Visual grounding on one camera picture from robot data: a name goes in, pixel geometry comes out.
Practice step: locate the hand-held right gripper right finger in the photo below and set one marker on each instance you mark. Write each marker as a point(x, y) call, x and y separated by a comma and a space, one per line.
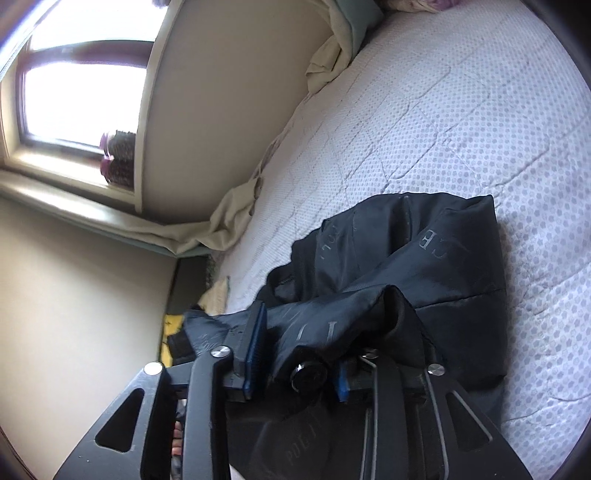
point(342, 381)

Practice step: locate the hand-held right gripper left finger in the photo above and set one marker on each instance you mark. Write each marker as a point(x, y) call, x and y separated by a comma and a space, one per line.
point(251, 344)

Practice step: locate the dark navy buttoned jacket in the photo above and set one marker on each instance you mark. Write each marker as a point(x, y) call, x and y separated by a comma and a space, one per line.
point(406, 267)

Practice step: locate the yellow patterned pillow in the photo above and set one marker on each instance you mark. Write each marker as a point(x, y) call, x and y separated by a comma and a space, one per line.
point(170, 325)

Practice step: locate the cream curtain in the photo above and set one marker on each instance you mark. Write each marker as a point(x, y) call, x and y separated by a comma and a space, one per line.
point(221, 217)
point(330, 55)

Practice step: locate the dark jar with purple lid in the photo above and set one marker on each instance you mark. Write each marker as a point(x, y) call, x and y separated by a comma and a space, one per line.
point(119, 171)
point(120, 144)

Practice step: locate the white dotted quilted bed cover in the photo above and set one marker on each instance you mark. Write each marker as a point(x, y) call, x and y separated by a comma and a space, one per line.
point(438, 115)

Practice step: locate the window with brown frame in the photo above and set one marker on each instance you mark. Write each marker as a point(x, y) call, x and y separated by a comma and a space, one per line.
point(78, 83)

